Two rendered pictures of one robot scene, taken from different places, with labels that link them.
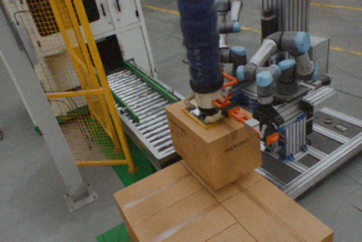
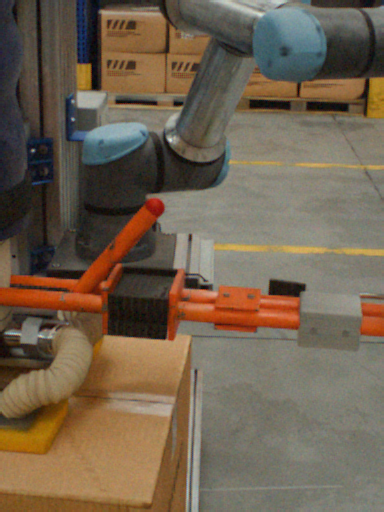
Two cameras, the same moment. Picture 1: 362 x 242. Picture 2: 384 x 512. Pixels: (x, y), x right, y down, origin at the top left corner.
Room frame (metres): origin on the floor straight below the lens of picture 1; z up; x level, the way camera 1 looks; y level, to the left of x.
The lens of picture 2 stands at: (1.28, 0.49, 1.62)
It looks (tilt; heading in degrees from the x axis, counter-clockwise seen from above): 21 degrees down; 298
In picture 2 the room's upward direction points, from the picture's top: 2 degrees clockwise
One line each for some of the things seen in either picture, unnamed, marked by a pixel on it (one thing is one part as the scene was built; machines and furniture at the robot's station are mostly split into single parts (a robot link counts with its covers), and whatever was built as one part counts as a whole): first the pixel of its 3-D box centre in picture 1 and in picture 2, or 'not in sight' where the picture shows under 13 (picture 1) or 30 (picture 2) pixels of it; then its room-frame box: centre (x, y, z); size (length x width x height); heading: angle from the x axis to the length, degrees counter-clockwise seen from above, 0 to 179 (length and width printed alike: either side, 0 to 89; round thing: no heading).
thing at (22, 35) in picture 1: (26, 43); not in sight; (2.69, 1.04, 1.62); 0.20 x 0.05 x 0.30; 23
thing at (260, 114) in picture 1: (264, 110); not in sight; (1.47, -0.45, 1.34); 0.09 x 0.08 x 0.12; 22
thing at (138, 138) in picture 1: (116, 114); not in sight; (3.31, 0.66, 0.50); 2.31 x 0.05 x 0.19; 23
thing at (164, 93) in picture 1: (149, 78); not in sight; (3.86, 0.26, 0.60); 1.60 x 0.10 x 0.09; 23
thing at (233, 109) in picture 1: (230, 110); (144, 301); (1.77, -0.33, 1.20); 0.10 x 0.08 x 0.06; 112
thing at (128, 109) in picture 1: (108, 94); not in sight; (3.66, 0.75, 0.60); 1.60 x 0.10 x 0.09; 23
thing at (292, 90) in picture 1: (286, 84); (115, 224); (2.14, -0.82, 1.09); 0.15 x 0.15 x 0.10
